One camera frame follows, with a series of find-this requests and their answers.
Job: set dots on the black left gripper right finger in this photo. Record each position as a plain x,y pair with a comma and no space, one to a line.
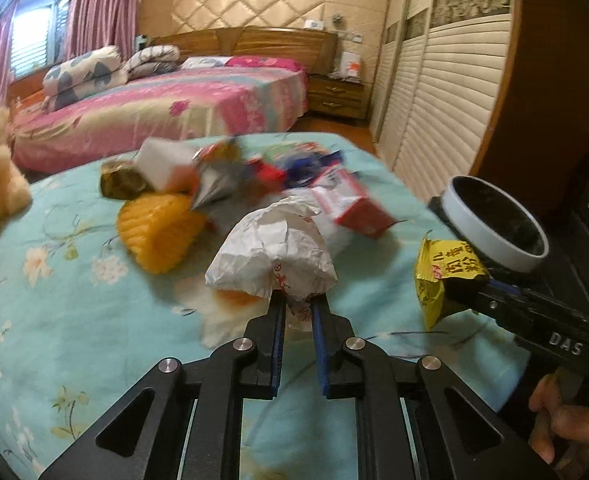
415,420

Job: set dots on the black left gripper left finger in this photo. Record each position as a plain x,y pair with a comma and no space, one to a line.
183,420

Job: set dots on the yellow snack packet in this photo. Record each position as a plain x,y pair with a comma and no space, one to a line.
439,262

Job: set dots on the white paper wrapper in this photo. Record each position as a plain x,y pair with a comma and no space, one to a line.
275,247

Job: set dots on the orange foam fruit net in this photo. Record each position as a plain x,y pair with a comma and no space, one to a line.
158,229

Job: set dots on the white red milk carton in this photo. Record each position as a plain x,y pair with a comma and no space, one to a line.
347,202

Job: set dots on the white styrofoam block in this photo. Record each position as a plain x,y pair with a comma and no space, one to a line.
168,166

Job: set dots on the blue plastic bag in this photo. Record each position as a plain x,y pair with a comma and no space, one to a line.
301,168

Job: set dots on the person's right hand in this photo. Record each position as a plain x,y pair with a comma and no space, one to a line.
561,431

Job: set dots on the dark wooden door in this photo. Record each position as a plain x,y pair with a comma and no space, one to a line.
539,128

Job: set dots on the brown glass jar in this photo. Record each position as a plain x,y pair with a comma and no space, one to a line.
120,180

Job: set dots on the white louvered wardrobe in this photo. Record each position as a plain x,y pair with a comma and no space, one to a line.
438,76

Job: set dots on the pink floral bed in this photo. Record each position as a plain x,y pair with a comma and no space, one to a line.
187,104

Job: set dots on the wooden nightstand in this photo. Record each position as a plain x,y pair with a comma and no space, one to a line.
337,97

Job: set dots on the white orange box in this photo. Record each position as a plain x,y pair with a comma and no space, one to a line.
350,65

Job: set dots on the grey white folded quilt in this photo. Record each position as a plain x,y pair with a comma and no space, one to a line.
152,61

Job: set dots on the blue white folded quilt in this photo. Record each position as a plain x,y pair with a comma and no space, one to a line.
89,73

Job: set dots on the pink pillow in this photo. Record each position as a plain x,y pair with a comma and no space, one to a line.
253,61

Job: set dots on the wooden headboard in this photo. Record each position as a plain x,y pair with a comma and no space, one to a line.
314,49

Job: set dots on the window with blinds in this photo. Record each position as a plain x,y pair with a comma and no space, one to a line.
39,28

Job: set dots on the pink curtain right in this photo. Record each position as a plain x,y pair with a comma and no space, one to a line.
94,24

